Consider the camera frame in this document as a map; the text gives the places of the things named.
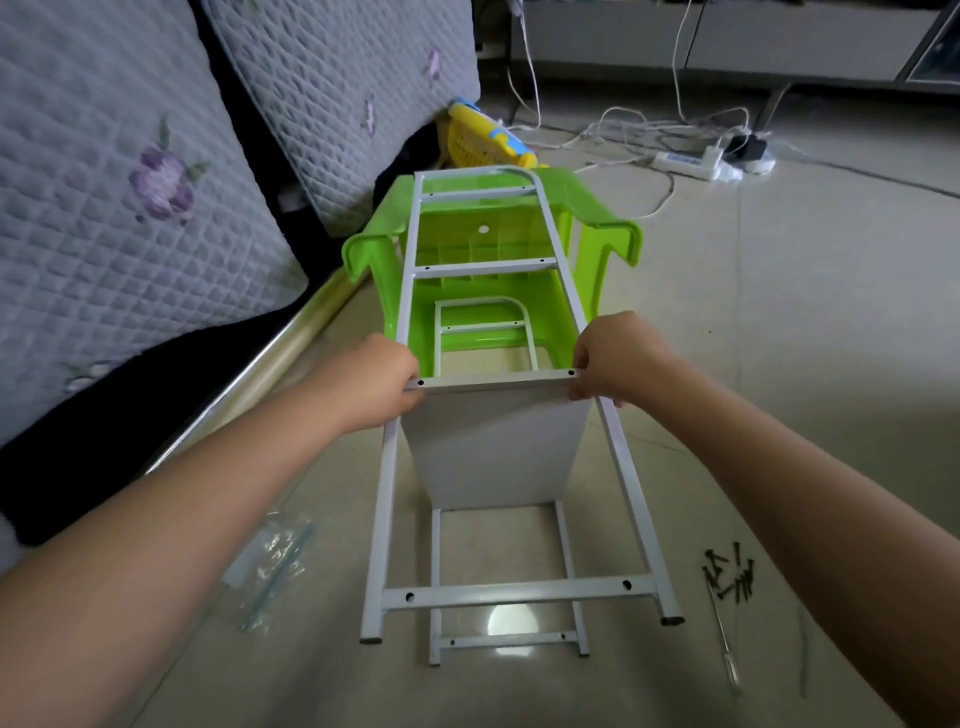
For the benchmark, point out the long white power strip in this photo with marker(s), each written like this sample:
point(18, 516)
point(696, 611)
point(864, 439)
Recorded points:
point(687, 162)

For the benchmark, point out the person's left forearm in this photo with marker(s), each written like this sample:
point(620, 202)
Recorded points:
point(150, 555)

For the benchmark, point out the white power strip with plugs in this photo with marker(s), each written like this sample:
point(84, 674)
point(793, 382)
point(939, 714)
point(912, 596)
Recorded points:
point(750, 150)

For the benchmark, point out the green plastic stool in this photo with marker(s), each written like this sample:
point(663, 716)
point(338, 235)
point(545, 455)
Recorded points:
point(495, 225)

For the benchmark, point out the clear plastic screw bag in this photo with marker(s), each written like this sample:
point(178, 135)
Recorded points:
point(270, 570)

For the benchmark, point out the person's left hand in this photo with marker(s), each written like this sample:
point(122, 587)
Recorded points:
point(372, 383)

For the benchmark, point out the pile of black screws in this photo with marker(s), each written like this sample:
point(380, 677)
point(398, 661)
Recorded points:
point(731, 573)

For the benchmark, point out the grey marble TV cabinet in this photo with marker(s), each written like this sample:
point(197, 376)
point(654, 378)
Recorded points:
point(720, 38)

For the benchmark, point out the person's right forearm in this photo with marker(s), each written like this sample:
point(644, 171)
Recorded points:
point(810, 540)

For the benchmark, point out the white metal frame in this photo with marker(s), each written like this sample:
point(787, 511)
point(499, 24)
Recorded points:
point(518, 591)
point(503, 639)

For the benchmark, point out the yellow plastic basket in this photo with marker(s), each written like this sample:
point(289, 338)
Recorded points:
point(488, 135)

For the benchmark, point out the chrome metal base rail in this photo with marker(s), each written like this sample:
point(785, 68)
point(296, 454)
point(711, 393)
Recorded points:
point(255, 375)

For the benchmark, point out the white wooden board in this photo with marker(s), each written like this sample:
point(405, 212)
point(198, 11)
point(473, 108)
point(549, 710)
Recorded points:
point(495, 443)

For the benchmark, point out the person's right hand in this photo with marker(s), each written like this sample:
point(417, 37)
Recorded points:
point(623, 360)

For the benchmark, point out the grey textured furniture cover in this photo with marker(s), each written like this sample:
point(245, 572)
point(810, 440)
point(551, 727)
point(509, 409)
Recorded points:
point(135, 195)

